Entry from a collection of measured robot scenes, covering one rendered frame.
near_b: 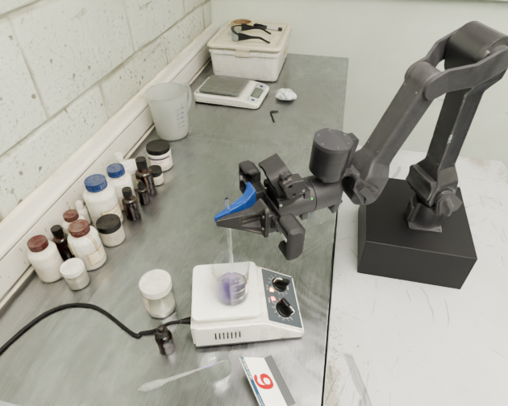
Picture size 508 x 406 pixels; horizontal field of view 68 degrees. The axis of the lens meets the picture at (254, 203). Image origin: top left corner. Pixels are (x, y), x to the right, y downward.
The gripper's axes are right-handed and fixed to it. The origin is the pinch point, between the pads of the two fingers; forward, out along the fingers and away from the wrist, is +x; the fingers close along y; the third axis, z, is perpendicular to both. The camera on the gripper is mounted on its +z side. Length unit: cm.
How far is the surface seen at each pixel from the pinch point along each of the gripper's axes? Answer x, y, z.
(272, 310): -3.9, 5.5, -19.9
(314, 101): -62, -76, -26
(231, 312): 3.3, 4.6, -17.2
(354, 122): -108, -105, -60
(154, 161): 4, -54, -22
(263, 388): 2.6, 16.0, -23.2
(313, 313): -13.0, 5.8, -26.0
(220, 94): -28, -89, -23
